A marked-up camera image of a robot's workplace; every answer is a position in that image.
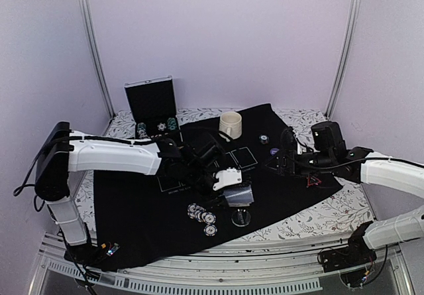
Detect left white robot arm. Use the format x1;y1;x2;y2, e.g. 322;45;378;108
13;121;242;265

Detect black poker table mat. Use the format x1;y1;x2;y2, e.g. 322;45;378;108
93;104;341;270

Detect left aluminium frame post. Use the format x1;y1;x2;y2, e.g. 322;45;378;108
78;0;116;119

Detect cream ceramic mug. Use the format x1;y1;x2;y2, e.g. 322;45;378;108
219;111;242;142

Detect small green circuit board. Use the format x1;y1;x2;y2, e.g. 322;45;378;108
100;242;120;257

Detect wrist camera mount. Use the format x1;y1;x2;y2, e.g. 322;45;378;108
212;168;242;191
280;127;310;154

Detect aluminium frame post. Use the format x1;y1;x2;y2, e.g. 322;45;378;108
78;0;116;119
325;0;361;119

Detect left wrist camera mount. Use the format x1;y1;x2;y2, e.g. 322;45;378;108
212;168;242;191

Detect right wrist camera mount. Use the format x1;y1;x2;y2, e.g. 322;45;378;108
280;127;310;154

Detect blue patterned card deck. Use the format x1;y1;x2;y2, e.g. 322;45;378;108
223;184;254;207

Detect right aluminium frame post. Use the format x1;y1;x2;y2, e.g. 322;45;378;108
325;0;361;119

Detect teal chip stack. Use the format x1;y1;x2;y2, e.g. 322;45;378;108
259;135;269;145

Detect red triangle black token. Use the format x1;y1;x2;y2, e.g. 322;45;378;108
307;175;321;188

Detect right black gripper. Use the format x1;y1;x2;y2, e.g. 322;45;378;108
261;150;334;180

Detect blue white chip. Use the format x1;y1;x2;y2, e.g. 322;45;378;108
200;212;216;225
203;224;217;237

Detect poker chip stack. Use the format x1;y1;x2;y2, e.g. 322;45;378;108
187;204;206;222
167;117;178;131

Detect white poker chip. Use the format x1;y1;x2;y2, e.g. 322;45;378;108
157;123;166;131

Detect aluminium poker chip case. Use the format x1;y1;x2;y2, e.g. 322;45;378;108
124;76;182;143

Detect purple small blind button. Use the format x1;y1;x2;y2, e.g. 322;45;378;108
270;148;279;156

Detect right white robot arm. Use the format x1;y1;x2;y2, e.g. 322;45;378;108
264;121;423;272

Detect front aluminium rail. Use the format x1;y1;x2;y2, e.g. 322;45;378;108
29;233;415;294

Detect clear black dealer button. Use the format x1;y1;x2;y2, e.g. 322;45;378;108
231;209;251;227

